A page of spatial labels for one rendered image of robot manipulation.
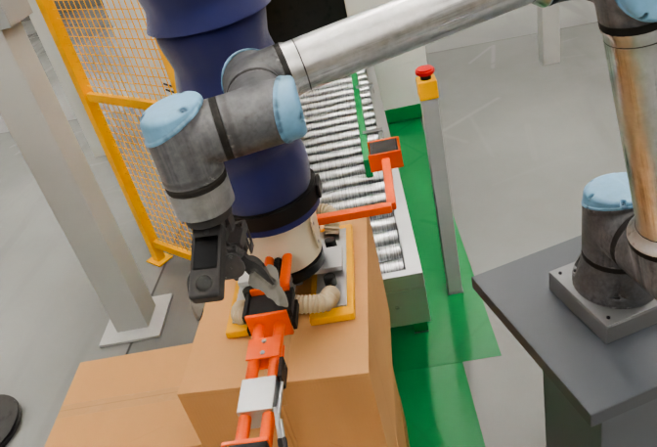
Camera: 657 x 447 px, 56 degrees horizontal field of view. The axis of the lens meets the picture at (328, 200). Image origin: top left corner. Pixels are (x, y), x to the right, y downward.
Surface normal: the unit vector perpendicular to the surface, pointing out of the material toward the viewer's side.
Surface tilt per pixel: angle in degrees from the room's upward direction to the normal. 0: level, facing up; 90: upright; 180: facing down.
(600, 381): 0
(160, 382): 0
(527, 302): 0
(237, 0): 64
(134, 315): 90
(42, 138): 90
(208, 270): 28
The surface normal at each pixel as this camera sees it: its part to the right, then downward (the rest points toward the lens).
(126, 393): -0.21, -0.83
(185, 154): 0.22, 0.46
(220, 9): 0.22, 0.10
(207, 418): -0.04, 0.54
